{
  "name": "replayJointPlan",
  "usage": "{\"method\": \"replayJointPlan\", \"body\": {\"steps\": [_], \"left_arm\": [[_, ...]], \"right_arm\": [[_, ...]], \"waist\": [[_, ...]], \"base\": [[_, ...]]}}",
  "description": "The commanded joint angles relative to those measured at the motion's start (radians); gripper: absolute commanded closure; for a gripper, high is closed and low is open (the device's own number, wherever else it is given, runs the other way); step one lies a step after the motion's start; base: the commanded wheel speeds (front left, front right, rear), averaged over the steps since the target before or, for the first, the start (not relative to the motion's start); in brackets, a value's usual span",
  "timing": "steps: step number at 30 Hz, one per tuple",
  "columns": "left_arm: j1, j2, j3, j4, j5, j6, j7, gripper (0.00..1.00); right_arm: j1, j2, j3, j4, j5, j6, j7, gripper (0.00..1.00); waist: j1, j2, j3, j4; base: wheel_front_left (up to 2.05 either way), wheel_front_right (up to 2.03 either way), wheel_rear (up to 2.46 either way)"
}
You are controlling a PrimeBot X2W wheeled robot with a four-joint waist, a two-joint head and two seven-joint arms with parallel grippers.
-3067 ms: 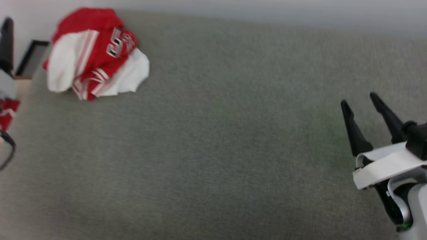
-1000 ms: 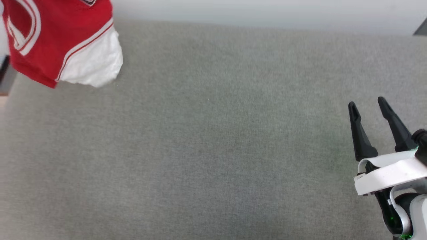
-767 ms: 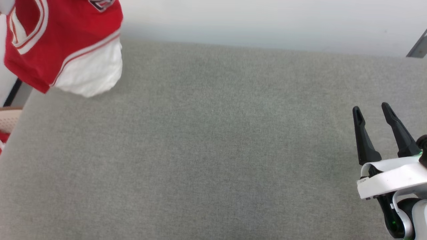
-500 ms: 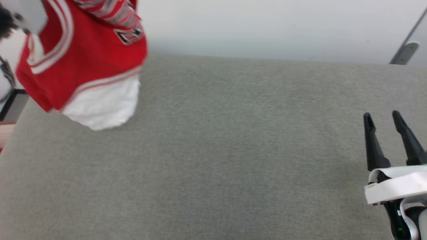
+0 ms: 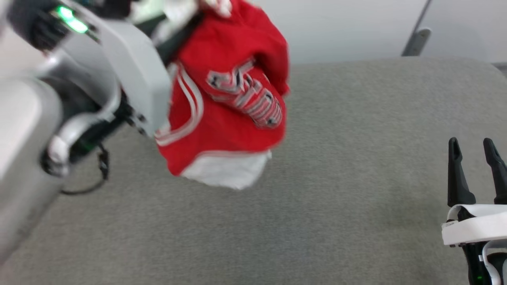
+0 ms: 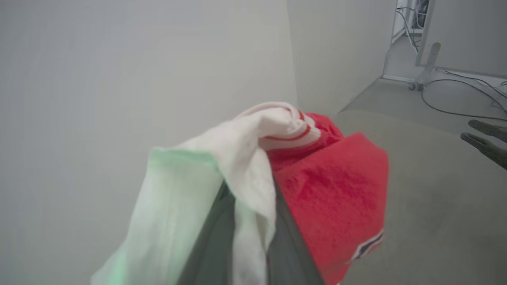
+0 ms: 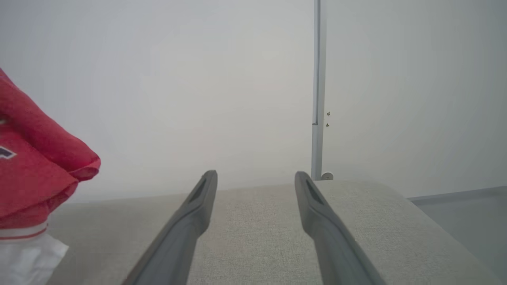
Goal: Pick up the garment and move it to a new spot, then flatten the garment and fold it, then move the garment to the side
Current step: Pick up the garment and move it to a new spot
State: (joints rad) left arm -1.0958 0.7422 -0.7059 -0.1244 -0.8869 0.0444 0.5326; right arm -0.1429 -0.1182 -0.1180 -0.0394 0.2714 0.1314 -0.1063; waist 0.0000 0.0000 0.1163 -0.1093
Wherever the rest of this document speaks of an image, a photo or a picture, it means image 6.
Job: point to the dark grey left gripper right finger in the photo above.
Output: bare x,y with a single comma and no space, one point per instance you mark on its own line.
287,253

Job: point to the red and white garment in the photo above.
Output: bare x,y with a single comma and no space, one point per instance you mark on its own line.
336,198

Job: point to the white partition panel grey frame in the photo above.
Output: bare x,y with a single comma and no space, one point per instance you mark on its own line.
467,35

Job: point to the grey partition support leg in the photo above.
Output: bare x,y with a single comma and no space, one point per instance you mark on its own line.
429,65

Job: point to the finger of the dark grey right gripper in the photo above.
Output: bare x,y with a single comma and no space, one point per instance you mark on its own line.
493,130
491,150

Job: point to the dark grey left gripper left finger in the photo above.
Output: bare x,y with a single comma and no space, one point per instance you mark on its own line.
214,245

